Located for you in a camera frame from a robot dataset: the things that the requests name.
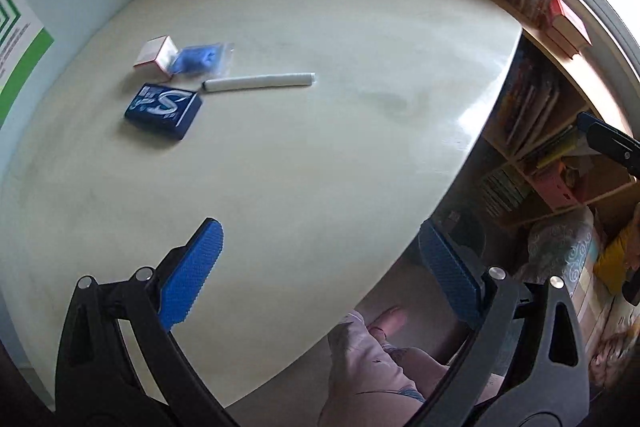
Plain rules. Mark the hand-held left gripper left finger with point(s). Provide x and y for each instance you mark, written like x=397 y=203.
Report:
x=192 y=272

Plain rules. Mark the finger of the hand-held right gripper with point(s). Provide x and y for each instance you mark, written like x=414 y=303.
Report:
x=612 y=144

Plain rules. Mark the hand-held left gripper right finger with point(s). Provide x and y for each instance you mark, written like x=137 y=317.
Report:
x=447 y=277

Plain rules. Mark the dark blue box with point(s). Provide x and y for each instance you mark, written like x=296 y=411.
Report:
x=160 y=109

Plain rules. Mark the white paper tube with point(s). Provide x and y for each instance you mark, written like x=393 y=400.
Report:
x=260 y=82

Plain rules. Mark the blue item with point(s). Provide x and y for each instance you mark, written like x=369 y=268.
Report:
x=197 y=58

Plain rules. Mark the small pink and white box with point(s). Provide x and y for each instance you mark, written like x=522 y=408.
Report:
x=155 y=52

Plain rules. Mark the person's bare foot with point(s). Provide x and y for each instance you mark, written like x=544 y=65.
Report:
x=390 y=322

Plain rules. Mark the pink perforated box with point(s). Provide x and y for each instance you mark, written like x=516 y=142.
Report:
x=555 y=192

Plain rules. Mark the wooden bookshelf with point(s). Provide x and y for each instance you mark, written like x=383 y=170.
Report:
x=575 y=67

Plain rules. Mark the slanted stack of books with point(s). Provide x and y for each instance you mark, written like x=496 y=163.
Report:
x=530 y=102

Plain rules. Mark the yellow cloth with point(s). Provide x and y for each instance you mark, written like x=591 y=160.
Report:
x=617 y=257

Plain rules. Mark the swirl patterned bag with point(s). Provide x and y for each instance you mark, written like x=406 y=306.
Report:
x=560 y=252

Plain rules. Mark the person's leg in pink pants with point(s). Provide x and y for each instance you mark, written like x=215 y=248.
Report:
x=360 y=367

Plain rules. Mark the stack of red books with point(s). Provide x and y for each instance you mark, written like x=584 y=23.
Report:
x=567 y=27

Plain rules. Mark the green striped wall poster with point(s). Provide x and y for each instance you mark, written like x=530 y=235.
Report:
x=25 y=57

